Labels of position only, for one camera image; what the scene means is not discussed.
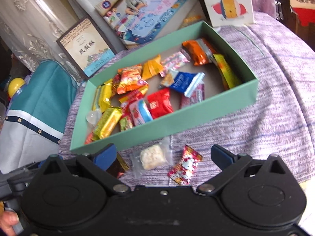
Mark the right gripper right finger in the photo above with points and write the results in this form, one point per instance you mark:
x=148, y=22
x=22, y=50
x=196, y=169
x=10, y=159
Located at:
x=230, y=164

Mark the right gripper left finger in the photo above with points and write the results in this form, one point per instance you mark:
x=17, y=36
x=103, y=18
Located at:
x=93, y=167

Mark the brown gold candy packet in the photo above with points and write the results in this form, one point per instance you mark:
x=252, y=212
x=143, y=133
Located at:
x=118, y=167

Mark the orange-red narrow snack packet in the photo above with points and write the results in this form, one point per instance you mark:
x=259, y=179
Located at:
x=90, y=138

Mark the yellow-green candy bar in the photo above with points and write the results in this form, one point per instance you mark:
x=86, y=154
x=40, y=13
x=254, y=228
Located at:
x=107, y=123

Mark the clear jelly cup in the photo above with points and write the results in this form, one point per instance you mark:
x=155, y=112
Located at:
x=93, y=117

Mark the green-red small candy packet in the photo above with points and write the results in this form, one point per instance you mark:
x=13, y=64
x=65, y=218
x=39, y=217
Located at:
x=126, y=122

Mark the clear rice cake packet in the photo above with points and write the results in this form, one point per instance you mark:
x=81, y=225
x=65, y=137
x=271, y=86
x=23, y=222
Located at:
x=152, y=157

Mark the pink peach candy packet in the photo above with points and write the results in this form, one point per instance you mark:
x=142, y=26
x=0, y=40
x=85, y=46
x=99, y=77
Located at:
x=140, y=113

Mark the yellow wafer bar packet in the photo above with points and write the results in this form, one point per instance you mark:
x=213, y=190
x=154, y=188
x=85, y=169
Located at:
x=102, y=96

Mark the pink sparkly snack packet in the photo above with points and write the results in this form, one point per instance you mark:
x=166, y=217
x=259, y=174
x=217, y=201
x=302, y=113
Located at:
x=197, y=96

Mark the green-yellow snack bar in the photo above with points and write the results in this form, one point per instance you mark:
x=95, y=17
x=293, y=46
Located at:
x=230, y=79

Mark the dark red foil candy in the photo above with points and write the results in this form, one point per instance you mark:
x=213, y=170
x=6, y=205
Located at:
x=115, y=83

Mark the red small snack packet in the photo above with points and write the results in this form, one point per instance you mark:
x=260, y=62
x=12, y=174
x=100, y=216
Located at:
x=159, y=103

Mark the orange fries snack bag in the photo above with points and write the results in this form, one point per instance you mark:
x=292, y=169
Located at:
x=131, y=79

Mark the blue cracker packet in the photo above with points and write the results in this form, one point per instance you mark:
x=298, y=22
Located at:
x=182, y=82

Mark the golden yellow pastry packet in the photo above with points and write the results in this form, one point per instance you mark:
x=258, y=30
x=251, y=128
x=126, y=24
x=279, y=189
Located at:
x=152, y=67

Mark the pink patterned snack packet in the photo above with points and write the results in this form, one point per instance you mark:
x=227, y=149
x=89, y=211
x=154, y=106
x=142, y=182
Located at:
x=174, y=61

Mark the orange foil snack packet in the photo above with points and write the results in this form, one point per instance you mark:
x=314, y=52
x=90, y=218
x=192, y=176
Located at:
x=201, y=51

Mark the red Skittles bag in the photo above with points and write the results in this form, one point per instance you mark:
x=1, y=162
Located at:
x=131, y=97

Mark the person's left hand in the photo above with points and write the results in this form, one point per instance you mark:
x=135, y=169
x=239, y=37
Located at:
x=8, y=220

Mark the red Hello Kitty packet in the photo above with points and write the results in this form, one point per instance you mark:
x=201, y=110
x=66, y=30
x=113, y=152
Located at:
x=184, y=170

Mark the teal and white bag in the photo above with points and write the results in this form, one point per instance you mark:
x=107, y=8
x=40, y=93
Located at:
x=35, y=123

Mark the mint green cardboard tray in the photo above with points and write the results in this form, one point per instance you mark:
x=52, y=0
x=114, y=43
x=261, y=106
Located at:
x=213, y=107

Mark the yellow ball toy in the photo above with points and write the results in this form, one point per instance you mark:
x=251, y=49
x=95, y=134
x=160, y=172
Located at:
x=15, y=87

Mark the brown pineapple cake box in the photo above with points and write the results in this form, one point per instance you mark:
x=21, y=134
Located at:
x=84, y=44

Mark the water doodle mat box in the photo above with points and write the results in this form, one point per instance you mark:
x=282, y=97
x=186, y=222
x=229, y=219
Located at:
x=137, y=22

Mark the white roly-poly duck box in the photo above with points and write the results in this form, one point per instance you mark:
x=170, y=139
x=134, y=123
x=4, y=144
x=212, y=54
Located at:
x=230, y=12

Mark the white lace curtain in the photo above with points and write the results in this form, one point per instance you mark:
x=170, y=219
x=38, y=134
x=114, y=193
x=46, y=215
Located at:
x=30, y=29

